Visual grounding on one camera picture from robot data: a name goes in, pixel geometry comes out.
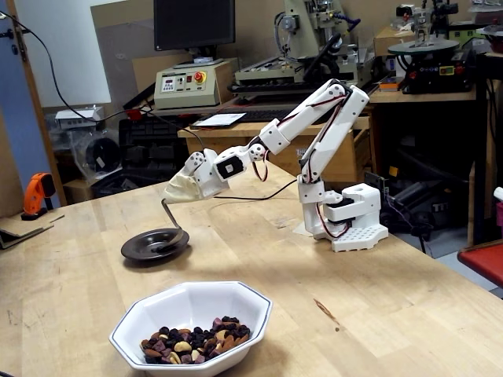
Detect black filament spool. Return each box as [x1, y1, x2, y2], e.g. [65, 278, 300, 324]
[84, 137, 122, 174]

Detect mixed nuts and raisins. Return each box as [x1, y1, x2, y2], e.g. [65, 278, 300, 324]
[140, 315, 252, 365]

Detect beige controller box red button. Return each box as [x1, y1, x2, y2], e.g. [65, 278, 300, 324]
[154, 58, 239, 110]

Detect bent metal spoon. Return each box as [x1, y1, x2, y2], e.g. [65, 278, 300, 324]
[151, 198, 190, 253]

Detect dark brown round plate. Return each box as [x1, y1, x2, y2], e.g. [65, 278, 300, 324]
[120, 228, 193, 263]

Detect white paper sheet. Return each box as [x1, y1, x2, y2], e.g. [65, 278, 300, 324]
[190, 112, 248, 130]

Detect black scroll saw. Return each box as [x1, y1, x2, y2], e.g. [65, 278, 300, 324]
[387, 0, 477, 95]

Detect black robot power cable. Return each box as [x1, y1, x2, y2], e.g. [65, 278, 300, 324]
[0, 10, 299, 201]

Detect brown cardboard box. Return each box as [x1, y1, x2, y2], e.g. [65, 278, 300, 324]
[372, 25, 417, 58]

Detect large brown cardboard sheet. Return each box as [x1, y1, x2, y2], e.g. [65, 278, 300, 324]
[90, 0, 158, 115]

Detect white octagonal bowl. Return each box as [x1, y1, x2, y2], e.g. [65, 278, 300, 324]
[108, 280, 274, 372]

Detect black computer monitor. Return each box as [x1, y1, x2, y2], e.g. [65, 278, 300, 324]
[152, 0, 237, 70]

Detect orange black hand tool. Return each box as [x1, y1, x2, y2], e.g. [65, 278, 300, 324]
[20, 171, 57, 221]

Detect green controller circuit board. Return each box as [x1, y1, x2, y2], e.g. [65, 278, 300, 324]
[363, 170, 391, 199]

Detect blue door wooden frame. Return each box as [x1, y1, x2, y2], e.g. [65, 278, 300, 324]
[0, 0, 68, 221]

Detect beige cnc milling machine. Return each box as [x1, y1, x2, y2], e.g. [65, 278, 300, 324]
[229, 0, 376, 101]

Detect flat cardboard piece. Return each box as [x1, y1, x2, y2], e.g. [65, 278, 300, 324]
[0, 214, 66, 251]

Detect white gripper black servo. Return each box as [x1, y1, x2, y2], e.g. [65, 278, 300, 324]
[164, 151, 229, 204]

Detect black keyboard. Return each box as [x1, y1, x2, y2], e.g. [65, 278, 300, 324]
[231, 108, 286, 123]

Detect white small box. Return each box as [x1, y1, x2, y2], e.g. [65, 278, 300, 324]
[53, 104, 106, 130]

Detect wooden workbench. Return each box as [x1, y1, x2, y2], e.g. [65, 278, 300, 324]
[177, 104, 378, 185]

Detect wooden side bench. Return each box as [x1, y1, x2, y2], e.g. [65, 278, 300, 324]
[369, 86, 492, 189]

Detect beige masking tape piece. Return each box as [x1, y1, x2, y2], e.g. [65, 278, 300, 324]
[292, 218, 315, 238]

